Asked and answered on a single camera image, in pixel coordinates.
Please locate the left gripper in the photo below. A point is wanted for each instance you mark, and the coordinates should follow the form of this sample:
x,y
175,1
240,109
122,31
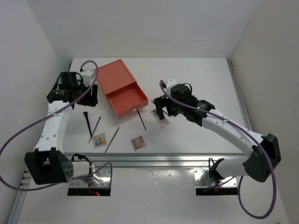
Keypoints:
x,y
90,100

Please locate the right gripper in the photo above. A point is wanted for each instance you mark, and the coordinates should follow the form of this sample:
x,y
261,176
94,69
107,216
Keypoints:
x,y
160,102

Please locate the thin black pencil brush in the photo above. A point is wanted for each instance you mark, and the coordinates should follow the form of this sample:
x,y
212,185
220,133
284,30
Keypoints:
x,y
141,120

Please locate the orange drawer cabinet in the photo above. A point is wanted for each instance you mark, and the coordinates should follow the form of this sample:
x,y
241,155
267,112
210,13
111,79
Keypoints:
x,y
114,76

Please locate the colourful eyeshadow palette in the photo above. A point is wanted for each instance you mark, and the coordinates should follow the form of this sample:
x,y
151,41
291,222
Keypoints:
x,y
99,140

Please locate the thin black eyeliner brush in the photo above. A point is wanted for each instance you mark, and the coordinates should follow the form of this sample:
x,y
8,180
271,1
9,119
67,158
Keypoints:
x,y
112,139

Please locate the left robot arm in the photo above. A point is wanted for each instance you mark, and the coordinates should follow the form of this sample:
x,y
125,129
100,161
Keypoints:
x,y
47,163

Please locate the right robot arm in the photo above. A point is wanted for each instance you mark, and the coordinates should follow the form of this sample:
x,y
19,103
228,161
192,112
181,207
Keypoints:
x,y
261,153

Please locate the round-pan eyeshadow palette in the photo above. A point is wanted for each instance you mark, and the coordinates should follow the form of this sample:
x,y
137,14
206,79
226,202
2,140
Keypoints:
x,y
138,143

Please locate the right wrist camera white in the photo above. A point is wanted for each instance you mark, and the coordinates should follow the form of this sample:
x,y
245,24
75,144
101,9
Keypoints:
x,y
168,83

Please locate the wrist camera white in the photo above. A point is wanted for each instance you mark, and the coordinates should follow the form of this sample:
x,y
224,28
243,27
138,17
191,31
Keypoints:
x,y
168,83
88,77

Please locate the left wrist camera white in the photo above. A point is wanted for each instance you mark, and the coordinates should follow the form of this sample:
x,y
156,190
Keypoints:
x,y
88,77

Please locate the aluminium rail frame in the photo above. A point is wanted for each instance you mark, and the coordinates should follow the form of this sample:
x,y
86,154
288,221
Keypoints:
x,y
142,160

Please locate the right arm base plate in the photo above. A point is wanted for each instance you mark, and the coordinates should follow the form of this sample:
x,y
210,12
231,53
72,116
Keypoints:
x,y
204,181

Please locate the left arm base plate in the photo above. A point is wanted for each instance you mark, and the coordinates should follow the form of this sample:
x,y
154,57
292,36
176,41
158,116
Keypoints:
x,y
99,180

